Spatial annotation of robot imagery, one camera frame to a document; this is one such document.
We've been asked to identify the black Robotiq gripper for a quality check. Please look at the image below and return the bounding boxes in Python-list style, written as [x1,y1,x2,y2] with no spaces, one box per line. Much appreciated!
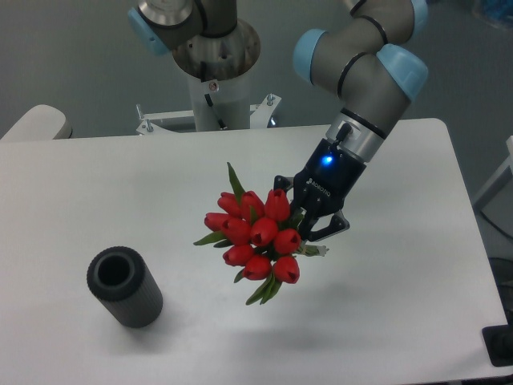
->
[273,139,366,242]

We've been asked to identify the red tulip bouquet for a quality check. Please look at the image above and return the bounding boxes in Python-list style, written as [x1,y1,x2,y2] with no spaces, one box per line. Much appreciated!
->
[193,164,329,306]

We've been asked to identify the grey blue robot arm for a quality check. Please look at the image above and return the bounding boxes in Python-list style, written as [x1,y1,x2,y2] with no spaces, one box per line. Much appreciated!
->
[128,1,428,241]

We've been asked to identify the dark grey ribbed vase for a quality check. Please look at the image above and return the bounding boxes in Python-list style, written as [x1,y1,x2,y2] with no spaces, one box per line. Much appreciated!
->
[87,246,164,328]

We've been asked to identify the black device at table edge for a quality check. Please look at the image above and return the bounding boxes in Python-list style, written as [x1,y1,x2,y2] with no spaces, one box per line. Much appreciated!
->
[482,325,512,367]

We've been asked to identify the beige chair armrest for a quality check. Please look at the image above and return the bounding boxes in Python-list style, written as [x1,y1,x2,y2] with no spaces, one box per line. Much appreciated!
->
[1,104,73,143]

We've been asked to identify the white pedestal base frame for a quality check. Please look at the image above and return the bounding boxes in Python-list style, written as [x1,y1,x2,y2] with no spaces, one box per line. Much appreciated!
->
[135,93,282,136]

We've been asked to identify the black cable on pedestal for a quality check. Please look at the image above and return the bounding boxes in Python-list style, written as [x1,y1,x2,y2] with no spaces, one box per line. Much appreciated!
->
[204,92,229,132]

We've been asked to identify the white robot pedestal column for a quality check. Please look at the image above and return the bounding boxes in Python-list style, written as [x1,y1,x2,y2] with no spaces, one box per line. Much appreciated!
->
[187,74,250,132]

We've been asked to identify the white furniture frame right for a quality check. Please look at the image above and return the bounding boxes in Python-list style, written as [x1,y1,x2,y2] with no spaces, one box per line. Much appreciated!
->
[472,136,512,213]

